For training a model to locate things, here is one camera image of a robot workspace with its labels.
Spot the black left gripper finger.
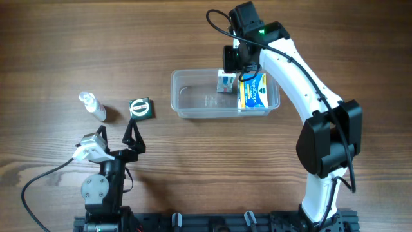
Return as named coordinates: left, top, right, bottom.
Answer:
left=96, top=125, right=108, bottom=150
left=122, top=118, right=146, bottom=153

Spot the white red ointment box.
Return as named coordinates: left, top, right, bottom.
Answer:
left=216, top=69, right=236, bottom=93

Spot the white spray bottle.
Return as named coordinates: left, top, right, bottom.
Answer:
left=79, top=92, right=107, bottom=122

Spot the blue VapoDrops box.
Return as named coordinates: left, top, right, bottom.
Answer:
left=238, top=73, right=268, bottom=110

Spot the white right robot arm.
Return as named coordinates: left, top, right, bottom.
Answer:
left=223, top=2, right=362, bottom=231

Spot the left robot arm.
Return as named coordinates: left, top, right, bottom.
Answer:
left=73, top=119, right=146, bottom=232

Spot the clear plastic container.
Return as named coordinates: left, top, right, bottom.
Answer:
left=171, top=68, right=281, bottom=119

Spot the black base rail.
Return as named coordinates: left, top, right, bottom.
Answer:
left=73, top=210, right=360, bottom=232

